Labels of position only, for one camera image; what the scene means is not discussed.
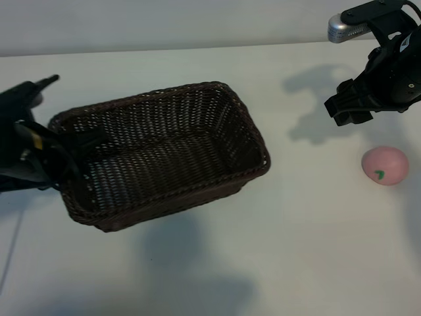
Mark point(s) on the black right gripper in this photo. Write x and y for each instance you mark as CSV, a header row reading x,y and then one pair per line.
x,y
394,75

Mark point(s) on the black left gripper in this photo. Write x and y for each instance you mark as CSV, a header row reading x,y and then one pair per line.
x,y
19,158

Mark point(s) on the pink peach with green mark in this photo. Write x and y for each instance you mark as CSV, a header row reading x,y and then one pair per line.
x,y
385,163

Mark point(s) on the dark brown wicker basket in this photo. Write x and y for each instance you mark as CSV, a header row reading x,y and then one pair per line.
x,y
164,154

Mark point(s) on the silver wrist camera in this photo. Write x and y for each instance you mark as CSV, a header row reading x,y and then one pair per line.
x,y
342,28

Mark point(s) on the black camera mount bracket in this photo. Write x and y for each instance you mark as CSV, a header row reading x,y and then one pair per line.
x,y
375,13

